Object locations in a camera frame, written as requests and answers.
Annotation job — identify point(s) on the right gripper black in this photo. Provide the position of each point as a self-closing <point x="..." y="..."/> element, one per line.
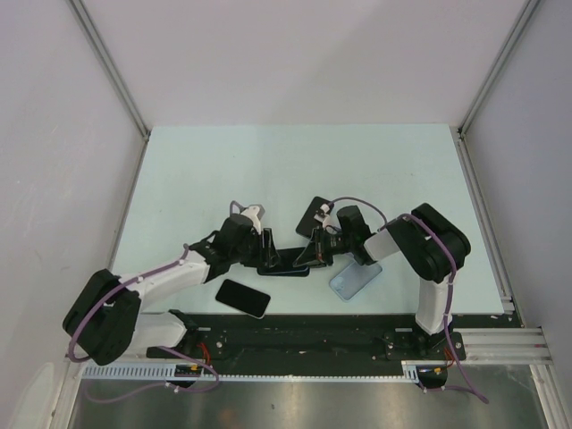
<point x="312" y="256"/>

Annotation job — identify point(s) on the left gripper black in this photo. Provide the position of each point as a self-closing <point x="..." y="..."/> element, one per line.
<point x="268" y="252"/>

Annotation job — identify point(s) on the black phone case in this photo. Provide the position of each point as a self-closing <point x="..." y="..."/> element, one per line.
<point x="287" y="257"/>

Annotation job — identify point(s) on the blue-edged black phone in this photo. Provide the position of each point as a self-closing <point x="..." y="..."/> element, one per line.
<point x="290" y="270"/>

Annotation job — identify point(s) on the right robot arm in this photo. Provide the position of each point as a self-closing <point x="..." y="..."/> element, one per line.
<point x="433" y="246"/>

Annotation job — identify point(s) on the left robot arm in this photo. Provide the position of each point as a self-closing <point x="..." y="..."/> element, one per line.
<point x="107" y="318"/>

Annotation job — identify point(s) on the green-edged black phone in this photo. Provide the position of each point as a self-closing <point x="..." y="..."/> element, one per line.
<point x="307" y="223"/>

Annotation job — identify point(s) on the light blue phone case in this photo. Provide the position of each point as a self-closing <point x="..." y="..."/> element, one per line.
<point x="350" y="281"/>

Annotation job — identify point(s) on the white-edged black phone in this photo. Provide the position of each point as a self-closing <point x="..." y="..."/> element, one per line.
<point x="243" y="298"/>

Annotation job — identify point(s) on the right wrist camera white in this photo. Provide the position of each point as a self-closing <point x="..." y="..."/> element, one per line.
<point x="323" y="216"/>

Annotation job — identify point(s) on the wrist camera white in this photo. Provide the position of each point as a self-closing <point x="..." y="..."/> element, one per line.
<point x="323" y="216"/>
<point x="255" y="214"/>

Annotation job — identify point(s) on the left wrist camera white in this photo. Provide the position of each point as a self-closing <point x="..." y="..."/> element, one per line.
<point x="255" y="214"/>

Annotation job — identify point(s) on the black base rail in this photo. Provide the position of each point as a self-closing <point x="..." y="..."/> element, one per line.
<point x="390" y="337"/>

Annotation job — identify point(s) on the right aluminium frame post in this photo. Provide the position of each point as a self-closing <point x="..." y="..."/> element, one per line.
<point x="508" y="47"/>

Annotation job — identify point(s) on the aluminium frame post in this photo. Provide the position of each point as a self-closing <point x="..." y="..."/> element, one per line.
<point x="102" y="53"/>
<point x="508" y="47"/>

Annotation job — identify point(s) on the white cable duct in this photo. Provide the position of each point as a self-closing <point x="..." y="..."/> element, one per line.
<point x="383" y="372"/>

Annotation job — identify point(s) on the left aluminium frame post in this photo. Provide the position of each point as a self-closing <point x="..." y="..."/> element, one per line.
<point x="102" y="53"/>

